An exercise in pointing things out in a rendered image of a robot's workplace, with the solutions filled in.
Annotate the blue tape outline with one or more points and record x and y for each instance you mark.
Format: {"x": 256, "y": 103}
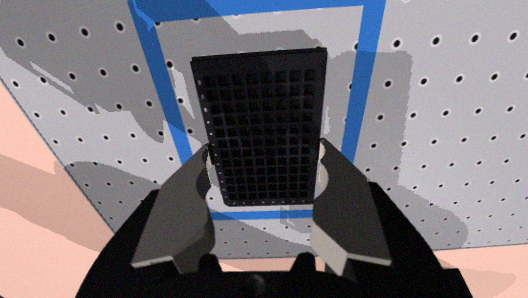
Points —
{"x": 147, "y": 12}

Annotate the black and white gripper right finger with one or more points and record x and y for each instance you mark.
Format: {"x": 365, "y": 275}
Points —
{"x": 360, "y": 234}

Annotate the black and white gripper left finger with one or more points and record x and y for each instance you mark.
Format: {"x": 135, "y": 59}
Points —
{"x": 165, "y": 236}

